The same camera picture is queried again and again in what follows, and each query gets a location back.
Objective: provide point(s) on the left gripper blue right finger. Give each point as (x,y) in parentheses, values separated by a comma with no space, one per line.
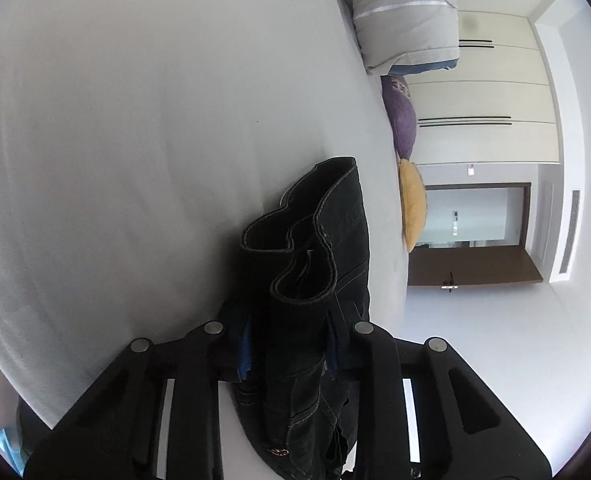
(334,351)

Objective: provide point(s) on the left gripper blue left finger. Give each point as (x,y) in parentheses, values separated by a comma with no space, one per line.
(244,353)

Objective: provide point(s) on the black denim pants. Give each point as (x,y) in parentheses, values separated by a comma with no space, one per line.
(299,268)

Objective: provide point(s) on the yellow pillow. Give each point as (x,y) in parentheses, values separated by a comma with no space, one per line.
(414,202)

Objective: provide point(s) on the white bed sheet mattress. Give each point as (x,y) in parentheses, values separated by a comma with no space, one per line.
(137,139)

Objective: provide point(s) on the purple pillow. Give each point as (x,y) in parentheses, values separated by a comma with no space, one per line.
(401,113)

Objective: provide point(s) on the cream wardrobe with black handles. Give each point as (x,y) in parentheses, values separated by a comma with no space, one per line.
(495,106)

